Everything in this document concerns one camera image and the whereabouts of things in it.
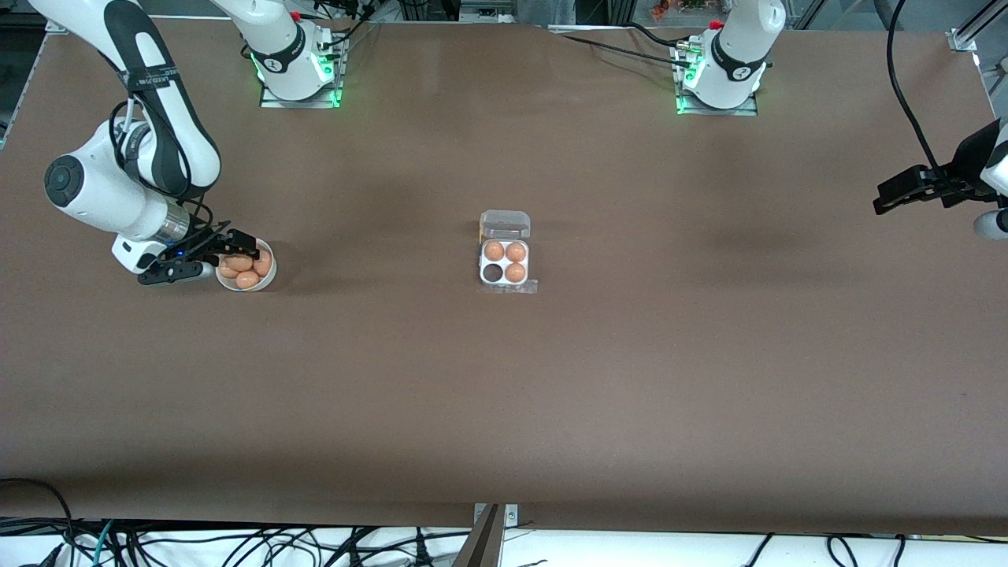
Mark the teal floor cable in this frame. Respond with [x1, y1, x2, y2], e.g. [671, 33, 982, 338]
[91, 520, 117, 567]

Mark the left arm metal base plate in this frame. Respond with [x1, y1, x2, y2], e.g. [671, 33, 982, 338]
[673, 43, 761, 117]

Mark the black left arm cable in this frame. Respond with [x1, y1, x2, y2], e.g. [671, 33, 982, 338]
[887, 0, 947, 171]

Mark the white round bowl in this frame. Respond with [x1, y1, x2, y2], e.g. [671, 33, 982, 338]
[215, 239, 277, 293]

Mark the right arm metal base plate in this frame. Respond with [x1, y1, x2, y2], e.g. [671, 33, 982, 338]
[259, 39, 344, 109]

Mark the black looping floor cable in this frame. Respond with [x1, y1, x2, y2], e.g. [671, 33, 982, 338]
[0, 477, 76, 567]

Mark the clear plastic egg box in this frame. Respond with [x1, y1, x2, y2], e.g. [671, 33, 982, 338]
[478, 209, 533, 287]

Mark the black base cable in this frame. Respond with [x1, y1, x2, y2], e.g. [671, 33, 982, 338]
[561, 33, 687, 62]
[626, 21, 695, 50]
[311, 0, 383, 50]

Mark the metal mount bracket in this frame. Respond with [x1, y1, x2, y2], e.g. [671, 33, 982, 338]
[472, 504, 519, 530]

